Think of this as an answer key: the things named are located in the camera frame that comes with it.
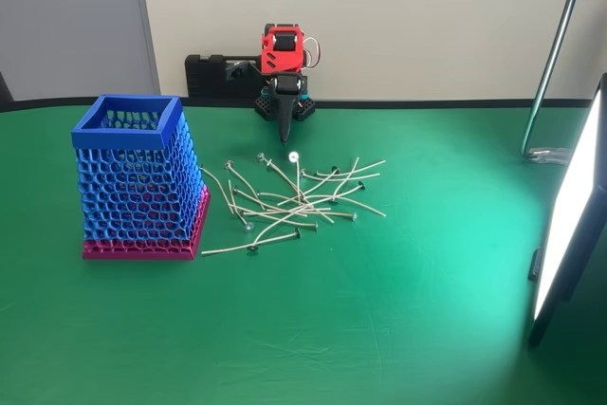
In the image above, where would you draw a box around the blue pink lattice basket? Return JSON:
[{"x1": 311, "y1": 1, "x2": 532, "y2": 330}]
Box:
[{"x1": 70, "y1": 94, "x2": 212, "y2": 262}]

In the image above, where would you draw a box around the black clamp block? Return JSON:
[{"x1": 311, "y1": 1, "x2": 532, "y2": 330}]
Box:
[{"x1": 184, "y1": 53, "x2": 262, "y2": 101}]

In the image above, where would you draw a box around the green table cloth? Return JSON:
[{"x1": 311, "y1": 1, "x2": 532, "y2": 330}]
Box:
[{"x1": 0, "y1": 96, "x2": 607, "y2": 405}]

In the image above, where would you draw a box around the metal stand pole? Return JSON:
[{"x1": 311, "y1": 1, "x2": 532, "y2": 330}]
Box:
[{"x1": 520, "y1": 0, "x2": 593, "y2": 167}]

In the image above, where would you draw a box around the LED light panel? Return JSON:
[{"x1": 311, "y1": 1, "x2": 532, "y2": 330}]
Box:
[{"x1": 526, "y1": 71, "x2": 607, "y2": 348}]

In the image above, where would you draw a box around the red white servo cable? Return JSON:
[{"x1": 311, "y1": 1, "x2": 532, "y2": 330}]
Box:
[{"x1": 302, "y1": 36, "x2": 325, "y2": 69}]

